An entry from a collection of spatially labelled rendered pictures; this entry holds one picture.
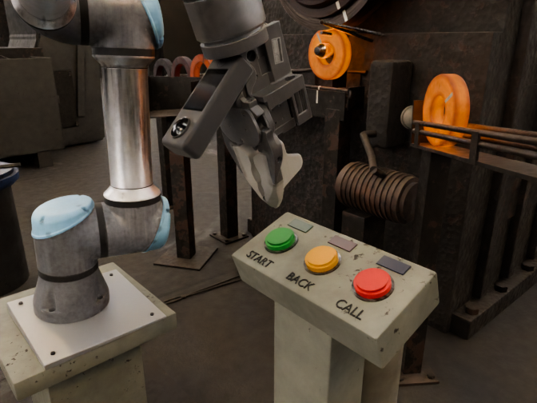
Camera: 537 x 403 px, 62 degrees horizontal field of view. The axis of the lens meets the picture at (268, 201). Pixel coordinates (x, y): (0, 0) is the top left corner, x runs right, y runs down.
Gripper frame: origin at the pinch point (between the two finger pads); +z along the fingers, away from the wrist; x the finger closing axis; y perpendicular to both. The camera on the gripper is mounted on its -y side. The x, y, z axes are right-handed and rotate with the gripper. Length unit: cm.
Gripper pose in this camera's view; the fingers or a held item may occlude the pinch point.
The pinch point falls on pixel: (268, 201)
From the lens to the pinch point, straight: 56.0
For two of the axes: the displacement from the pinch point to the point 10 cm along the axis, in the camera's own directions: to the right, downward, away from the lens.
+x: -6.5, -2.6, 7.2
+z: 2.6, 8.1, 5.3
